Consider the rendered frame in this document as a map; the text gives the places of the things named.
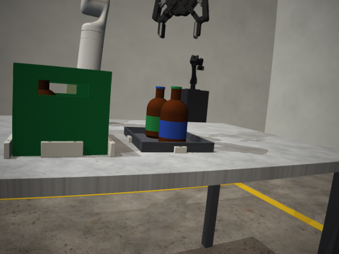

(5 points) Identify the brown glass bottle with green label and blue cap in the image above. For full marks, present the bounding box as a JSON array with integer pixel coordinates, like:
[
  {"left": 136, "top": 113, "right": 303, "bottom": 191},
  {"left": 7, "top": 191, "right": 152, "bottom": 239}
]
[{"left": 145, "top": 86, "right": 167, "bottom": 139}]

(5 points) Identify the green crate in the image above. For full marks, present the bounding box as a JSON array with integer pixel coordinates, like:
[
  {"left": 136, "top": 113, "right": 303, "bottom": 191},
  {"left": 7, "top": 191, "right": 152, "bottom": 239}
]
[{"left": 12, "top": 62, "right": 112, "bottom": 156}]

